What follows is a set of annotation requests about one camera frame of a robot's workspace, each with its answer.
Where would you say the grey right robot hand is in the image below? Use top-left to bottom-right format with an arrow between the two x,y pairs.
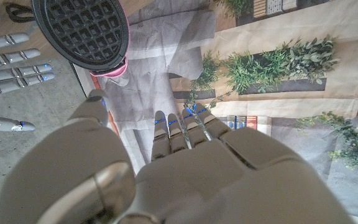
0,32 -> 56,134

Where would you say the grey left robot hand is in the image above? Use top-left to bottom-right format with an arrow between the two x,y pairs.
0,88 -> 354,224

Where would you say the pink mini sandwich press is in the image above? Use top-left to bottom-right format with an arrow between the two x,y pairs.
31,0 -> 131,78

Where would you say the printed fabric backdrop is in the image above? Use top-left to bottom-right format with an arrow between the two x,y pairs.
73,0 -> 358,220

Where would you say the black press power cord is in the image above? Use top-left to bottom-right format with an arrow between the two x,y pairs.
4,2 -> 35,24

